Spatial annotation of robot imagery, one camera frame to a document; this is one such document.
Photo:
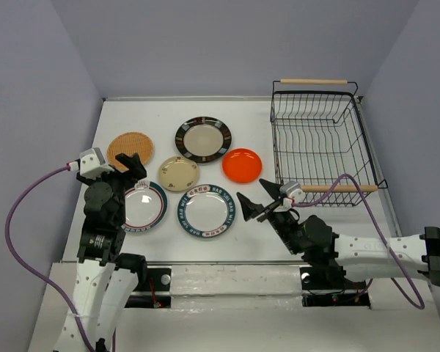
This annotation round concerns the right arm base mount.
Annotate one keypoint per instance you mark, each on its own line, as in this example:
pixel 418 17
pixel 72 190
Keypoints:
pixel 318 292

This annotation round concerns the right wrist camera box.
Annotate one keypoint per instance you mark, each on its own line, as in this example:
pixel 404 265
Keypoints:
pixel 292 190

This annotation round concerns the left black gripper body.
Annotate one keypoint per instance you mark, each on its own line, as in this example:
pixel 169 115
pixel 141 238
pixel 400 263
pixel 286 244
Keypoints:
pixel 121 182

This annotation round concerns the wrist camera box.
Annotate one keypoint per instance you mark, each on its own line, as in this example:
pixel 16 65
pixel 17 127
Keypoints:
pixel 92 163
pixel 292 190

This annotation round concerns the teal rim Hao Wei plate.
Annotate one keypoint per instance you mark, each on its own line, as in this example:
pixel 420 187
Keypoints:
pixel 206 211

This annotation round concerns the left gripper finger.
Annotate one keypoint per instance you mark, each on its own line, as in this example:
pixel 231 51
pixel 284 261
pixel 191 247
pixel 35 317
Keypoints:
pixel 138 170
pixel 125 160

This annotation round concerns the black rimmed beige plate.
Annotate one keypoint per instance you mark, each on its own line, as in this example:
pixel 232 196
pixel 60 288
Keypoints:
pixel 203 139

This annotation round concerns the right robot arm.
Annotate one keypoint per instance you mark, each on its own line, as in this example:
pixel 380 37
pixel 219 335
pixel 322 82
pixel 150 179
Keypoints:
pixel 338 258

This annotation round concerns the orange plate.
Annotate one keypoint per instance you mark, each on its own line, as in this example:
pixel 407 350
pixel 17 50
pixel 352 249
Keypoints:
pixel 242 165

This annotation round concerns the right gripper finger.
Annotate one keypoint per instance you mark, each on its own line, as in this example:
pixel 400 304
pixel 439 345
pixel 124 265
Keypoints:
pixel 273 189
pixel 251 210

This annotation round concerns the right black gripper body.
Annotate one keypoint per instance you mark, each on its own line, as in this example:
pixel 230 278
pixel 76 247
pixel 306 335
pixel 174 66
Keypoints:
pixel 284 223

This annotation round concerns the black wire dish rack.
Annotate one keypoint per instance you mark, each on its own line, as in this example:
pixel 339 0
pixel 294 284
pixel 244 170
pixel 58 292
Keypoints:
pixel 319 141

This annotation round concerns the white plate teal red rim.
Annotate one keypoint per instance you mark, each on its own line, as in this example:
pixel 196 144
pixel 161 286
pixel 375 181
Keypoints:
pixel 145 207

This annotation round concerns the woven bamboo round plate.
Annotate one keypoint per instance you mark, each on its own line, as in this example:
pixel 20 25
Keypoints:
pixel 130 143

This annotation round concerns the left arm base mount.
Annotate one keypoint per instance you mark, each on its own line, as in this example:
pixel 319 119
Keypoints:
pixel 154 291

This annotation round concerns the small cream floral plate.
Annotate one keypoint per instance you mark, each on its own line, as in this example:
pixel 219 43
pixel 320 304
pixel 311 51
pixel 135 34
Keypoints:
pixel 178 174

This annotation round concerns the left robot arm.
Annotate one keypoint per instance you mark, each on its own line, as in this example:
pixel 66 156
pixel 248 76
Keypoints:
pixel 105 277

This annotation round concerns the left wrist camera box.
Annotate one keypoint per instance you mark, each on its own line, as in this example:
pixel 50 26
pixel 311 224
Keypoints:
pixel 92 163

